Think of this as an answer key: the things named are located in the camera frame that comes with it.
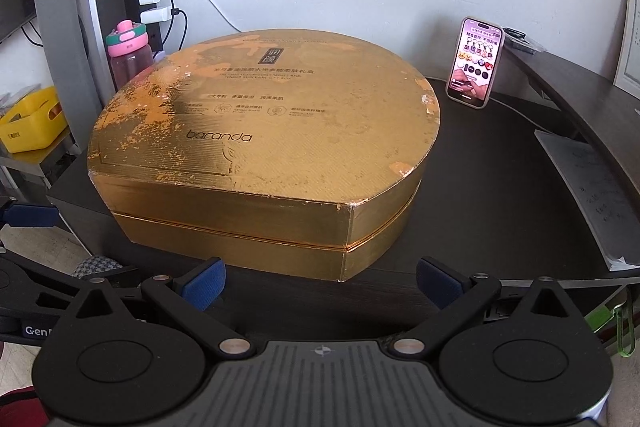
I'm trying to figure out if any smartphone with lit screen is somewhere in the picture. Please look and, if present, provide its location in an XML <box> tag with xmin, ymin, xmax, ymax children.
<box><xmin>445</xmin><ymin>17</ymin><xmax>505</xmax><ymax>109</ymax></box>

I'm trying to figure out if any person's red clothing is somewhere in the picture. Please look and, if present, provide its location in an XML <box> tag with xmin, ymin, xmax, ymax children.
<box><xmin>0</xmin><ymin>384</ymin><xmax>48</xmax><ymax>427</ymax></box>

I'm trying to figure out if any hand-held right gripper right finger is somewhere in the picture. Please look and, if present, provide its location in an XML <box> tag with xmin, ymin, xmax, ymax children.
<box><xmin>390</xmin><ymin>257</ymin><xmax>583</xmax><ymax>358</ymax></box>

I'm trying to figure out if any yellow plastic basket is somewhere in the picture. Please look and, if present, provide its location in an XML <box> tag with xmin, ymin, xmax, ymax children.
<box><xmin>0</xmin><ymin>86</ymin><xmax>68</xmax><ymax>154</ymax></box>

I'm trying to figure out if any grey metal rack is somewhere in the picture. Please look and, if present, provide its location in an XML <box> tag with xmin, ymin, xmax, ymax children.
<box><xmin>0</xmin><ymin>127</ymin><xmax>81</xmax><ymax>202</ymax></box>

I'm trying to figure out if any pink water bottle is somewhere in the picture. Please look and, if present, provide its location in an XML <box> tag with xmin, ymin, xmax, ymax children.
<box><xmin>106</xmin><ymin>20</ymin><xmax>156</xmax><ymax>90</ymax></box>

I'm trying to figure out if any gold gift box lid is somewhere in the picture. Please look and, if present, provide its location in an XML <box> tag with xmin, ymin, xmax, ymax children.
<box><xmin>86</xmin><ymin>32</ymin><xmax>442</xmax><ymax>252</ymax></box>

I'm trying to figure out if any grey patterned cloth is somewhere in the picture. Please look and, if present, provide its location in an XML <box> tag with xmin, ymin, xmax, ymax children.
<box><xmin>74</xmin><ymin>255</ymin><xmax>122</xmax><ymax>279</ymax></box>

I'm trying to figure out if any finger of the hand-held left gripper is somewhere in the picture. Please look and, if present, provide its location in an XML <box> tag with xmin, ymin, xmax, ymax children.
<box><xmin>0</xmin><ymin>202</ymin><xmax>62</xmax><ymax>230</ymax></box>

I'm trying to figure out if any grey monitor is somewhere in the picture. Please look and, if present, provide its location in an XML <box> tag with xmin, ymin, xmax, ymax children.
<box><xmin>0</xmin><ymin>0</ymin><xmax>132</xmax><ymax>168</ymax></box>

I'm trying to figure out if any dark raised desk shelf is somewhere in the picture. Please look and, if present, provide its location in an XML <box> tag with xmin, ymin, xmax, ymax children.
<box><xmin>500</xmin><ymin>39</ymin><xmax>640</xmax><ymax>202</ymax></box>

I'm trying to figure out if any phone charging cable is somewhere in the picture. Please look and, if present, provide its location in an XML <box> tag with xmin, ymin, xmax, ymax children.
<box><xmin>492</xmin><ymin>99</ymin><xmax>551</xmax><ymax>130</ymax></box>

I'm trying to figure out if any clear plastic case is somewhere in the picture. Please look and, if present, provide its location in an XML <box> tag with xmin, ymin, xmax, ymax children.
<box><xmin>501</xmin><ymin>27</ymin><xmax>537</xmax><ymax>54</ymax></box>

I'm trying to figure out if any gold gift box base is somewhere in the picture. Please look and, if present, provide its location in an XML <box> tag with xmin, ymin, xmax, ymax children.
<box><xmin>111</xmin><ymin>189</ymin><xmax>421</xmax><ymax>283</ymax></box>

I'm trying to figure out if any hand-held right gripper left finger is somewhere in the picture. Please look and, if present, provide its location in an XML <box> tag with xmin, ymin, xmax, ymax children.
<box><xmin>62</xmin><ymin>257</ymin><xmax>253</xmax><ymax>358</ymax></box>

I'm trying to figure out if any framed certificate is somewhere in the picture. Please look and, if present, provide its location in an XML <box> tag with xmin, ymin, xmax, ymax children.
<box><xmin>612</xmin><ymin>0</ymin><xmax>640</xmax><ymax>90</ymax></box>

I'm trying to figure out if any white paper sheet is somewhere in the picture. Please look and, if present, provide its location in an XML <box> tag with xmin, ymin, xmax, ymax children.
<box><xmin>534</xmin><ymin>129</ymin><xmax>640</xmax><ymax>272</ymax></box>

